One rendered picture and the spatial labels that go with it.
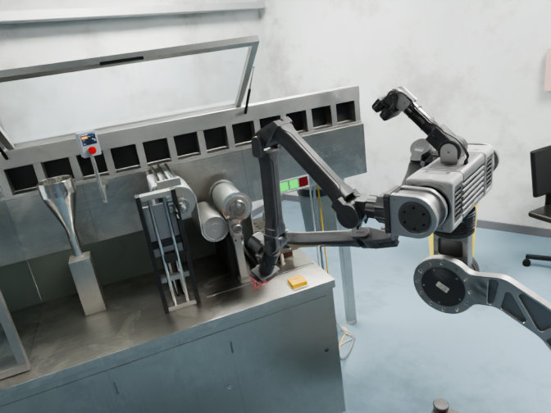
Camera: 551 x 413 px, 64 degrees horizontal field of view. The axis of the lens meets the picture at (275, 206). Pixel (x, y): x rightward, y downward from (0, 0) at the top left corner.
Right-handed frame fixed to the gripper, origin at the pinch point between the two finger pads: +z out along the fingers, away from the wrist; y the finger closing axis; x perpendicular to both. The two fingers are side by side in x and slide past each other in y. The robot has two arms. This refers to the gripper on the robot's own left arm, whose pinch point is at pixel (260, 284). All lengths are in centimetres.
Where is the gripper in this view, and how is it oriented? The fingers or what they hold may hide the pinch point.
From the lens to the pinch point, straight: 178.5
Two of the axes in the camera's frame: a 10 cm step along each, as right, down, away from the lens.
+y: -6.3, 3.5, -6.9
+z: -2.6, 7.5, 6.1
